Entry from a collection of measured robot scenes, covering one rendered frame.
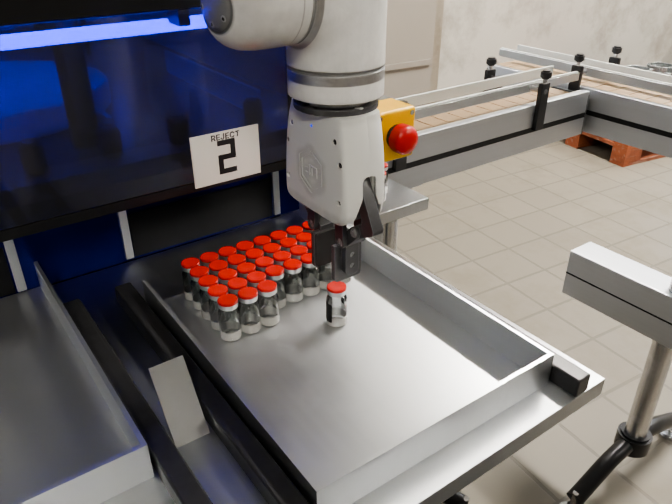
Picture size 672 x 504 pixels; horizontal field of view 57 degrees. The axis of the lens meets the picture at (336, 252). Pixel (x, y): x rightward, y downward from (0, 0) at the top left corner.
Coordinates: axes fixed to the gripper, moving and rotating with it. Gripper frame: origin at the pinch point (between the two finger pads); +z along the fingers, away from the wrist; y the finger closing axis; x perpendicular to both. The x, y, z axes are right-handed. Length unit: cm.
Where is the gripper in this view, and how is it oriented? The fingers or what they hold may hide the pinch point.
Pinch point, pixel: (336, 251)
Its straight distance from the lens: 62.0
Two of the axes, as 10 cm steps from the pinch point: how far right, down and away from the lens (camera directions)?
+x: 8.1, -2.9, 5.1
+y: 5.8, 4.0, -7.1
